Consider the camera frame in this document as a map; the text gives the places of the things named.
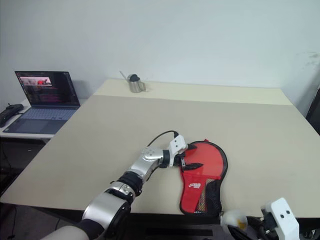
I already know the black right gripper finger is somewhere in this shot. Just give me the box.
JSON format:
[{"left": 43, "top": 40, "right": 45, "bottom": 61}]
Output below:
[{"left": 226, "top": 224, "right": 251, "bottom": 240}]

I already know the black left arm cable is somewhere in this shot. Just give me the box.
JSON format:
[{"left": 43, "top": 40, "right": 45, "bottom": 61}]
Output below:
[{"left": 145, "top": 130, "right": 179, "bottom": 147}]

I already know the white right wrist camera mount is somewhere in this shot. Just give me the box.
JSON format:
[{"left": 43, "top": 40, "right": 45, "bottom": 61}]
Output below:
[{"left": 260, "top": 197, "right": 301, "bottom": 240}]

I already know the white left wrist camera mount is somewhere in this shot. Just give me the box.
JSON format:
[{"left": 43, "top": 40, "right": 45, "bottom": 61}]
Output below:
[{"left": 167, "top": 135, "right": 189, "bottom": 168}]

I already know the white side table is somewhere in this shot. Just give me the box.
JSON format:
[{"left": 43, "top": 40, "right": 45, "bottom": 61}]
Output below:
[{"left": 0, "top": 97, "right": 87, "bottom": 145}]

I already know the open grey laptop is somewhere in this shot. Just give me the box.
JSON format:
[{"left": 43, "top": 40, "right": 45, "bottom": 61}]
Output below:
[{"left": 14, "top": 70, "right": 82, "bottom": 134}]

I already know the white round blurry object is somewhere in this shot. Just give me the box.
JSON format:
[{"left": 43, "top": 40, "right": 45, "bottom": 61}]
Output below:
[{"left": 219, "top": 209, "right": 249, "bottom": 229}]

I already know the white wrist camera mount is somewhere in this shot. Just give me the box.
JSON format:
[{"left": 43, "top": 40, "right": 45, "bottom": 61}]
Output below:
[
  {"left": 167, "top": 135, "right": 189, "bottom": 168},
  {"left": 260, "top": 197, "right": 301, "bottom": 240}
]

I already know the black handheld controller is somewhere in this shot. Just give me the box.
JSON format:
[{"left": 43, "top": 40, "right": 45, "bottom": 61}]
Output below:
[{"left": 0, "top": 103, "right": 25, "bottom": 128}]

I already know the stainless steel jug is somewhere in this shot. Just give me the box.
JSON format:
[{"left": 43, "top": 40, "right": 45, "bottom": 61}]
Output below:
[{"left": 127, "top": 74, "right": 148, "bottom": 94}]

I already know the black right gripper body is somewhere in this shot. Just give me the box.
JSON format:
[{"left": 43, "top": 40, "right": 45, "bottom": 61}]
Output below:
[{"left": 256, "top": 226, "right": 277, "bottom": 240}]

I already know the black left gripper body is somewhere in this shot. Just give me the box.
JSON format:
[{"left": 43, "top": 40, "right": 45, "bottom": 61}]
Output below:
[{"left": 174, "top": 152, "right": 187, "bottom": 167}]

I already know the red and black paddle case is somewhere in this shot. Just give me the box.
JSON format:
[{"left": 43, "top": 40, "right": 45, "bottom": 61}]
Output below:
[{"left": 178, "top": 138, "right": 230, "bottom": 216}]

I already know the dark chair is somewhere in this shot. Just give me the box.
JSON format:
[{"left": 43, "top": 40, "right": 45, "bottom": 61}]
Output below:
[{"left": 305, "top": 86, "right": 320, "bottom": 137}]

